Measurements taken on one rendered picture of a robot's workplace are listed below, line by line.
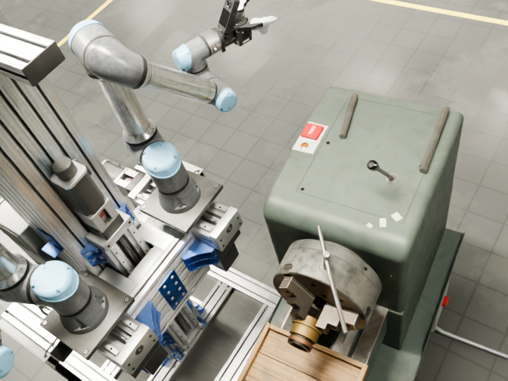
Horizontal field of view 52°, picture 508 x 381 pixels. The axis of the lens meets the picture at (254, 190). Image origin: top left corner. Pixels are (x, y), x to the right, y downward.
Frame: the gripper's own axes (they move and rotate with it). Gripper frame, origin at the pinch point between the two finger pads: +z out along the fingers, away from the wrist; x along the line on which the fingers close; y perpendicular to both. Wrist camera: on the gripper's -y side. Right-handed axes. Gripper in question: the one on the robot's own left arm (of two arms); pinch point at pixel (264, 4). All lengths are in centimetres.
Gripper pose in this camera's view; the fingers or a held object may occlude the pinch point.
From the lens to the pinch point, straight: 184.2
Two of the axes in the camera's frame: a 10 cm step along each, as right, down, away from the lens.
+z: 8.0, -5.5, 2.3
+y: 1.1, 5.2, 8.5
